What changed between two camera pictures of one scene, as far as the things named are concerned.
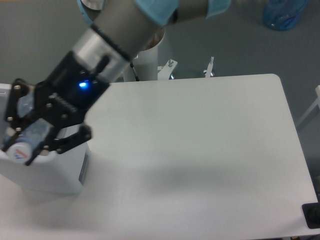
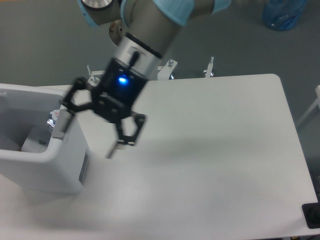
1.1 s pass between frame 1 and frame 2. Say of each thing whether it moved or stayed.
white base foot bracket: stayed
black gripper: moved
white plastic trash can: stayed
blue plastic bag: stayed
